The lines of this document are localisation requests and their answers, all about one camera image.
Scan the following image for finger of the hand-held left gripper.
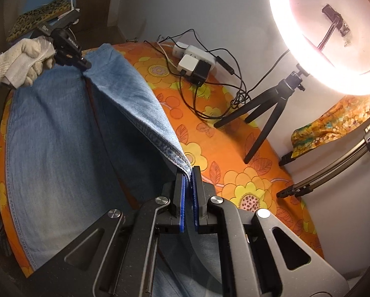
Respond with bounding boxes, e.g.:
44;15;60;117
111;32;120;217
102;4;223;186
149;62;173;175
68;54;92;70

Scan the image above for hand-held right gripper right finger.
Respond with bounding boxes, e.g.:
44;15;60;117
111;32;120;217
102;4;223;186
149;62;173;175
190;166;350;297

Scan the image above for white charger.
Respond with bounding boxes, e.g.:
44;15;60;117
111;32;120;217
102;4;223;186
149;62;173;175
177;55;200;77

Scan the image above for leopard print cushion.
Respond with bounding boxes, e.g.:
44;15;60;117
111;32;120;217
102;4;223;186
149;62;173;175
6;0;76;43

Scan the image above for blue denim pants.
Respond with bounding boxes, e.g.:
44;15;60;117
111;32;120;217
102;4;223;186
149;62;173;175
6;43;226;297

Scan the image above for person's left hand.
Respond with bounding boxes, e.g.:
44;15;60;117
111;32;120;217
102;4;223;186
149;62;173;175
0;35;56;88

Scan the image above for black charger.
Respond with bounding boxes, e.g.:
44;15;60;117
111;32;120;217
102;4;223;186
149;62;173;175
190;60;212;86

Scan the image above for orange floral tablecloth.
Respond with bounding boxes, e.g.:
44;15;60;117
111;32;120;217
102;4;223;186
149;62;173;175
0;41;325;279

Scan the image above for silver tripod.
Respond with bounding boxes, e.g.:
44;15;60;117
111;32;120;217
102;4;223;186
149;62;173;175
276;105;370;199

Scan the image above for white power strip with chargers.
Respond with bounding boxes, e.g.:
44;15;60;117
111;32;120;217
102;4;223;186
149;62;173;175
143;29;297;122

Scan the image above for small black tripod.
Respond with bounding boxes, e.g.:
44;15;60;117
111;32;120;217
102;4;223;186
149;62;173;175
213;63;311;164

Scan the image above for yellow patterned cloth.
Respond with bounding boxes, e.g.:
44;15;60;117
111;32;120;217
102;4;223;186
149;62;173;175
291;92;370;159

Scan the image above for ring light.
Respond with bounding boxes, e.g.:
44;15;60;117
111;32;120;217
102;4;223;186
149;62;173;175
267;0;370;97

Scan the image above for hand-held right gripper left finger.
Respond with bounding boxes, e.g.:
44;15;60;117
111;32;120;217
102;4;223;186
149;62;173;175
33;170;191;297

